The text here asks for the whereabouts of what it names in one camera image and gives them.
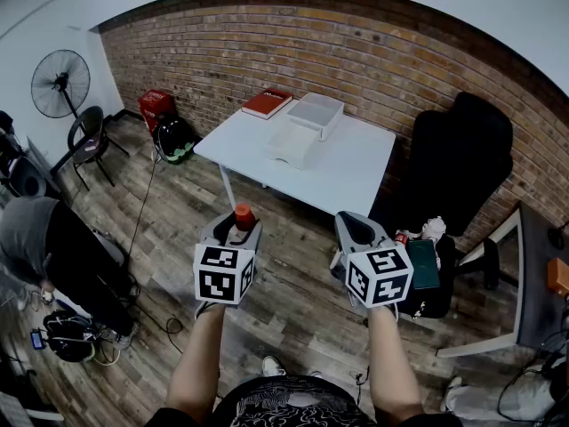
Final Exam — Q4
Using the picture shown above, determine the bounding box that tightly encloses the red plastic crate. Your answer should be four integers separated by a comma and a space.
137, 89, 177, 135

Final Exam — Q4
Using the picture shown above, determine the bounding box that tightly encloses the person's black patterned shirt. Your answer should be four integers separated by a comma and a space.
146, 375, 463, 427

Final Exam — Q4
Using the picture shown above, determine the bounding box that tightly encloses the black standing fan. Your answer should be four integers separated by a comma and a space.
30, 49, 92, 120

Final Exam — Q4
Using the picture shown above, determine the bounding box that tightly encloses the red-capped white bottle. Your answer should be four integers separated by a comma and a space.
227, 203, 257, 246

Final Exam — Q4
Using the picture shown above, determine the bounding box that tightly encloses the pink plush toy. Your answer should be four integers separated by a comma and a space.
421, 215, 447, 245

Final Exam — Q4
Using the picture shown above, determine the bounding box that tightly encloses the black round-back chair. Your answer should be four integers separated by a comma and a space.
66, 105, 131, 191

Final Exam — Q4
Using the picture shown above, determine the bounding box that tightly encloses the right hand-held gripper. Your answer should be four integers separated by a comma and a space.
331, 210, 414, 310

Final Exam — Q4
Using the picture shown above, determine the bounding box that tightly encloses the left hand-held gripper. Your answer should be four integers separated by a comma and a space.
193, 212, 264, 306

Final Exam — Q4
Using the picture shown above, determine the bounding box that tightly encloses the black white striped helmet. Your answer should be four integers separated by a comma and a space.
43, 310, 97, 364

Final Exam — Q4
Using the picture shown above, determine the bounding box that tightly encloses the black office chair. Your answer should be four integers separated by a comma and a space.
368, 91, 516, 320

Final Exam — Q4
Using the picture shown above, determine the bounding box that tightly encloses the person's left forearm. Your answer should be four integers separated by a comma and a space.
166, 302, 228, 417

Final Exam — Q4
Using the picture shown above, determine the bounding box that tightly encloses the red book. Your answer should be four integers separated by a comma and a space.
241, 87, 293, 121

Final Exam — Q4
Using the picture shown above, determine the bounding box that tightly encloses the black floor cable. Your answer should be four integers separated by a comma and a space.
127, 149, 162, 257

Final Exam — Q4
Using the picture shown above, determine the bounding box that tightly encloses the person's white shoe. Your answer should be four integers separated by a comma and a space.
260, 356, 286, 378

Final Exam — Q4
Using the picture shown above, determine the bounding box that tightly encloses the green notebook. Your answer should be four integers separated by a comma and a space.
406, 239, 441, 291

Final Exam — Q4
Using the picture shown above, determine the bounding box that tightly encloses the dark desk with white frame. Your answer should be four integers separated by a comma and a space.
435, 200, 569, 359

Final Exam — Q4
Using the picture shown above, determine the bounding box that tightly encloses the white table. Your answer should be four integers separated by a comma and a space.
193, 100, 397, 218

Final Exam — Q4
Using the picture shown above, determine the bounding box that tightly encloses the person's right forearm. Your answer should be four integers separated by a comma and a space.
366, 304, 424, 417

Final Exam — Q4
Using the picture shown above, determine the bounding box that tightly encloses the brown wooden block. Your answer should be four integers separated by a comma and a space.
547, 258, 569, 297

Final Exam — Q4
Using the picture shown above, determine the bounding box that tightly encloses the black speaker case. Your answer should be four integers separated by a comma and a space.
0, 156, 48, 199

